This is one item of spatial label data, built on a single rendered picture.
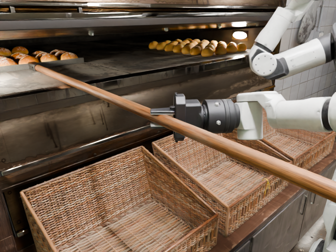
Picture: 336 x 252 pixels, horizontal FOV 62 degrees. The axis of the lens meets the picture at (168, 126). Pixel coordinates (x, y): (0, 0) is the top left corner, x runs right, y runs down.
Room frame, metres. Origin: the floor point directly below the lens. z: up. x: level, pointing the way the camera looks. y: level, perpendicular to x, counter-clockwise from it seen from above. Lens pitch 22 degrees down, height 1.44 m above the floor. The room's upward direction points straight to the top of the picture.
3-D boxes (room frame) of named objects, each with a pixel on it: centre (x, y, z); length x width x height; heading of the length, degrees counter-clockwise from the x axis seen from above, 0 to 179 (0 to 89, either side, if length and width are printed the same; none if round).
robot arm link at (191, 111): (0.68, -0.08, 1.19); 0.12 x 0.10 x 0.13; 97
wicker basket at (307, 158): (1.65, -0.71, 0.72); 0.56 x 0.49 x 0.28; 131
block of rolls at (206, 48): (2.16, -0.21, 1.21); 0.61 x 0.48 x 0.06; 42
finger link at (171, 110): (0.67, 0.01, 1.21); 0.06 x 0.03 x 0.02; 97
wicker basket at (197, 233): (0.85, 0.17, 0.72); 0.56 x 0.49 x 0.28; 133
